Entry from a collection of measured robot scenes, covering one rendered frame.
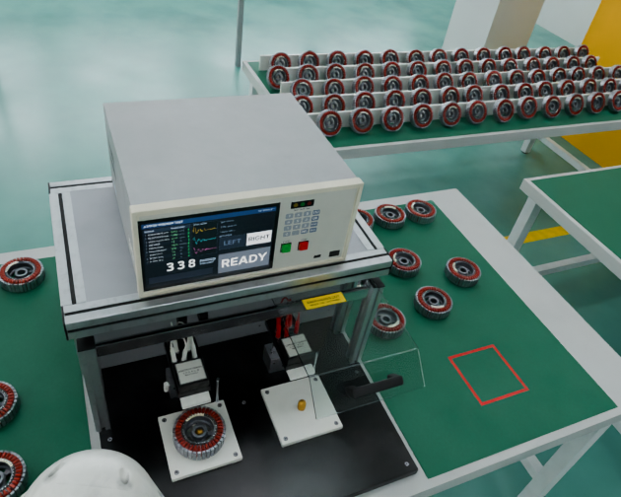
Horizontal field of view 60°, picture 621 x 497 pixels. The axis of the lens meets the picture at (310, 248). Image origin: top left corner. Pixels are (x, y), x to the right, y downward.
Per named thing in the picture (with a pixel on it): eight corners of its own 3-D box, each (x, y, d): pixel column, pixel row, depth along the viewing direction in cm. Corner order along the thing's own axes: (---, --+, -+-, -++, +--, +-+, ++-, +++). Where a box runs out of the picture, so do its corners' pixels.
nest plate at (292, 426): (342, 428, 126) (343, 425, 125) (282, 448, 120) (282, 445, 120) (316, 377, 136) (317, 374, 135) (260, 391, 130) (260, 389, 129)
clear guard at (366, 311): (424, 388, 109) (433, 370, 105) (316, 420, 100) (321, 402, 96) (354, 277, 131) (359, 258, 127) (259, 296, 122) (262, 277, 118)
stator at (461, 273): (472, 265, 181) (476, 256, 178) (481, 289, 172) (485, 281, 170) (440, 262, 179) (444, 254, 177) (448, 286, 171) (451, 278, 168)
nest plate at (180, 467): (241, 460, 117) (242, 457, 116) (172, 482, 111) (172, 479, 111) (223, 402, 127) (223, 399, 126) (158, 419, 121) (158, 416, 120)
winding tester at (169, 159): (345, 260, 118) (364, 182, 105) (139, 299, 102) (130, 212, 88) (283, 163, 144) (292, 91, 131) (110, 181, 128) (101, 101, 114)
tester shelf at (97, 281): (389, 274, 123) (393, 260, 120) (66, 340, 98) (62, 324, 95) (314, 169, 152) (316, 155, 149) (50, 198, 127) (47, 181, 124)
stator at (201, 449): (233, 449, 117) (234, 440, 115) (182, 469, 112) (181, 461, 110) (214, 407, 124) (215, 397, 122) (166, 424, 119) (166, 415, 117)
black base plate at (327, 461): (416, 473, 122) (418, 468, 121) (120, 584, 99) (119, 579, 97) (331, 320, 154) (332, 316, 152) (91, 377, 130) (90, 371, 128)
